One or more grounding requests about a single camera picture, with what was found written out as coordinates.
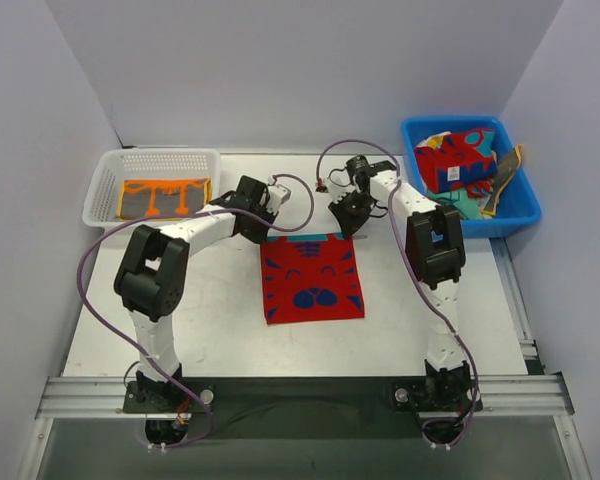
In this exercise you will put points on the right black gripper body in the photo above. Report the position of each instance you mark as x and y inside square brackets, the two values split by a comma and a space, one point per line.
[348, 215]

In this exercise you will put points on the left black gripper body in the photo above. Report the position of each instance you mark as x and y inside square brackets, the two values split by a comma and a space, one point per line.
[255, 229]

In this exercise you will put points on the red blue towel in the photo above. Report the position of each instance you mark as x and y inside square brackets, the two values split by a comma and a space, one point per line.
[461, 159]
[309, 278]

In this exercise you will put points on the orange towel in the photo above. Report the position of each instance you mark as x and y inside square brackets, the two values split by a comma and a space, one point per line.
[156, 197]

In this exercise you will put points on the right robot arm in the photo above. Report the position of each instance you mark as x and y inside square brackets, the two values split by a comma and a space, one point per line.
[431, 244]

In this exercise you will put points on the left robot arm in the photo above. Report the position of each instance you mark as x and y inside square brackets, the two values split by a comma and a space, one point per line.
[151, 278]

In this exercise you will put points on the teal patterned towel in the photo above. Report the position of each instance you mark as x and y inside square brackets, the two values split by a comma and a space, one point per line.
[469, 208]

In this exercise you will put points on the white perforated plastic basket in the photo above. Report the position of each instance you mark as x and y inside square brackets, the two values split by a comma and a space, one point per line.
[100, 207]

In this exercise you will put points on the grey orange-edged towel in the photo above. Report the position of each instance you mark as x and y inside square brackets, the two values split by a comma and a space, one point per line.
[507, 168]

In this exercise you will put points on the blue plastic bin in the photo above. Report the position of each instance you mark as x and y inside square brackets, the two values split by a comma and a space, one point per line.
[518, 207]

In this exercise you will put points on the black base mat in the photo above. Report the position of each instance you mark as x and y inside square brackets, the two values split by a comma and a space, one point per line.
[310, 408]

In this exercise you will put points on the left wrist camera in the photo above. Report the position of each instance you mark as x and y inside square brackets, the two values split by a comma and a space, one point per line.
[277, 194]

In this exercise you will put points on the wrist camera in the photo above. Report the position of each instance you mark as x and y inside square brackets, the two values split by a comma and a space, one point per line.
[277, 194]
[359, 170]

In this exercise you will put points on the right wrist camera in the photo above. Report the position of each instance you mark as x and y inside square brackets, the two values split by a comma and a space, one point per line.
[359, 170]

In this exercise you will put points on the aluminium front rail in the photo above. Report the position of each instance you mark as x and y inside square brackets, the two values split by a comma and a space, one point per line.
[504, 427]

